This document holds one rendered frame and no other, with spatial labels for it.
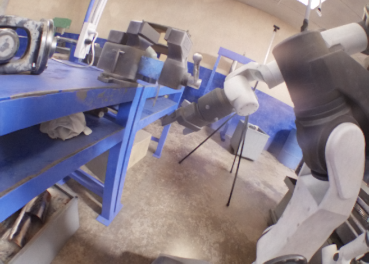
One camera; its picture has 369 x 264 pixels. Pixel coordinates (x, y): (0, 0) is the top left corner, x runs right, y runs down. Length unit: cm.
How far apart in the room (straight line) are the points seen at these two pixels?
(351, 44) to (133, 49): 67
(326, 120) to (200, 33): 415
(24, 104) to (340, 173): 54
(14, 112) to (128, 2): 520
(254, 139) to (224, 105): 254
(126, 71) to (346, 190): 67
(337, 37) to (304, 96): 26
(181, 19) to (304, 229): 450
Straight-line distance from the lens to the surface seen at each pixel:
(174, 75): 54
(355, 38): 56
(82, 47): 101
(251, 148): 303
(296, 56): 30
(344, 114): 32
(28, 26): 47
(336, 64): 32
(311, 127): 31
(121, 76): 60
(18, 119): 34
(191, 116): 49
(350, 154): 32
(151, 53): 95
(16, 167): 46
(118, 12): 544
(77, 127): 58
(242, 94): 44
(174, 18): 461
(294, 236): 42
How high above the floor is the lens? 96
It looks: 16 degrees down
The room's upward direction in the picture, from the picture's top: 21 degrees clockwise
